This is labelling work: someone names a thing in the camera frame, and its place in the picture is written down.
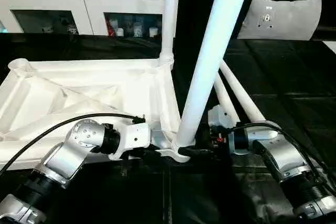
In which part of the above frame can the white plastic table top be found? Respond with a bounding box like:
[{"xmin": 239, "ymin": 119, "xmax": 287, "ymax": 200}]
[{"xmin": 0, "ymin": 58, "xmax": 192, "ymax": 171}]

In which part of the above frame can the white plastic table leg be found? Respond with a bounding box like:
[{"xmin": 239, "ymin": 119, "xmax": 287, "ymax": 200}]
[
  {"xmin": 172, "ymin": 0, "xmax": 255, "ymax": 152},
  {"xmin": 219, "ymin": 59, "xmax": 268, "ymax": 126},
  {"xmin": 159, "ymin": 0, "xmax": 180, "ymax": 67},
  {"xmin": 212, "ymin": 72, "xmax": 242, "ymax": 126}
]

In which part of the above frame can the black work mat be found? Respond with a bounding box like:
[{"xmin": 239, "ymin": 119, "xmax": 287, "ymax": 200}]
[{"xmin": 0, "ymin": 31, "xmax": 336, "ymax": 224}]

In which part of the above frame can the white padded sheet with fitting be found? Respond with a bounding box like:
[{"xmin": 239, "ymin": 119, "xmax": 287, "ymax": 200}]
[{"xmin": 237, "ymin": 0, "xmax": 323, "ymax": 41}]

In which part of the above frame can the flat white sheet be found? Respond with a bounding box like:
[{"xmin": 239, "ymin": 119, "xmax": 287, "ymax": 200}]
[{"xmin": 323, "ymin": 40, "xmax": 336, "ymax": 55}]

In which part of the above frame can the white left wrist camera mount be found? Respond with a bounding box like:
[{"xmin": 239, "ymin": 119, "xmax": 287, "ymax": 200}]
[{"xmin": 107, "ymin": 122, "xmax": 154, "ymax": 161}]

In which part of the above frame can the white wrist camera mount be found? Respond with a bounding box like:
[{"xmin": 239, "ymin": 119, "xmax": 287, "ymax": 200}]
[
  {"xmin": 207, "ymin": 104, "xmax": 235, "ymax": 131},
  {"xmin": 107, "ymin": 122, "xmax": 154, "ymax": 161}
]

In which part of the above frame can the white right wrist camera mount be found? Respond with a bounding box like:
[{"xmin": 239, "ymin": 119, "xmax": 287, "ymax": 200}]
[{"xmin": 207, "ymin": 104, "xmax": 235, "ymax": 131}]

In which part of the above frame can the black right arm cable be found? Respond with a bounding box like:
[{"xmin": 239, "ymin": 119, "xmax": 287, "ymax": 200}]
[{"xmin": 231, "ymin": 122, "xmax": 336, "ymax": 185}]

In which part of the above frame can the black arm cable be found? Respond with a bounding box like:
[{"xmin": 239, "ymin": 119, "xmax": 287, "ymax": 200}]
[
  {"xmin": 231, "ymin": 122, "xmax": 336, "ymax": 185},
  {"xmin": 0, "ymin": 112, "xmax": 146, "ymax": 176}
]

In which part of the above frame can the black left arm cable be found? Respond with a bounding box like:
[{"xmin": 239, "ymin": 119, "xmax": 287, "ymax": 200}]
[{"xmin": 0, "ymin": 112, "xmax": 146, "ymax": 176}]

